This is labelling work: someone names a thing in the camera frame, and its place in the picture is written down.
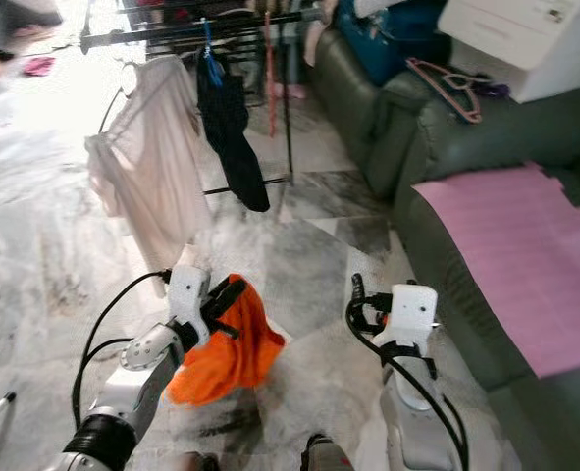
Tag orange garment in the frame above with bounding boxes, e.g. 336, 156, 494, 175
165, 273, 286, 408

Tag blue plastic hanger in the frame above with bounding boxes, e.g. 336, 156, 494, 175
201, 18, 227, 89

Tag white hanging shirt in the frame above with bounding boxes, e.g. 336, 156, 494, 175
85, 54, 202, 286

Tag pink mat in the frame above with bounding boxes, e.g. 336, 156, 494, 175
412, 162, 580, 379

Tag dark navy hanging garment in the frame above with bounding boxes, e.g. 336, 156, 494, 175
196, 49, 273, 214

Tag robot left leg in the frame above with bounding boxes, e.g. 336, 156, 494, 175
182, 451, 222, 471

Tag robot leg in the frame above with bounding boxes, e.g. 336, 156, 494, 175
301, 434, 359, 471
182, 451, 222, 471

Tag robot right leg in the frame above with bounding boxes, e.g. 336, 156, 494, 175
301, 434, 359, 471

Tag dark green sofa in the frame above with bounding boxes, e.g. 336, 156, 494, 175
304, 25, 580, 471

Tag light pink cloth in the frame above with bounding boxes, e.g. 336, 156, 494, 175
260, 81, 310, 101

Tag stacked pink brown hangers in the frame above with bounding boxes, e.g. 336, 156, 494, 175
405, 56, 487, 125

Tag purple cloth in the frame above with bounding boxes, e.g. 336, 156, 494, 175
476, 81, 511, 100

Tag blue bag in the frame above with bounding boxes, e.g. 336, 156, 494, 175
334, 0, 452, 87

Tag pink garment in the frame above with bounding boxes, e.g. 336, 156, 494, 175
304, 20, 330, 65

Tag black metal drying rack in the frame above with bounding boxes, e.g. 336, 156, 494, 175
79, 0, 330, 197

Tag magenta cloth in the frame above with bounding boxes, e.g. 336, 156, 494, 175
23, 56, 57, 78

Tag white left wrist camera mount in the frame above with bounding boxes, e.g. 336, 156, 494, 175
167, 263, 212, 325

